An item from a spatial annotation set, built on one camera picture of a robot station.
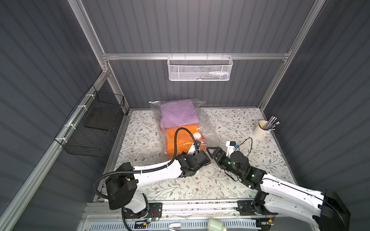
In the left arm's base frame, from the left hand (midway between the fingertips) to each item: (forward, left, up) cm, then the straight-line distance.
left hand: (190, 157), depth 80 cm
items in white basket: (+47, -14, +22) cm, 54 cm away
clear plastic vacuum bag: (+22, -14, -11) cm, 28 cm away
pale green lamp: (-31, -10, -5) cm, 33 cm away
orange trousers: (+10, +4, 0) cm, 11 cm away
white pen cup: (+19, -48, -5) cm, 52 cm away
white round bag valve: (+17, -5, -3) cm, 17 cm away
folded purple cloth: (+36, +9, -3) cm, 37 cm away
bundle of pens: (+23, -54, +1) cm, 59 cm away
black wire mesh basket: (+9, +53, +15) cm, 56 cm away
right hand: (0, -10, +6) cm, 12 cm away
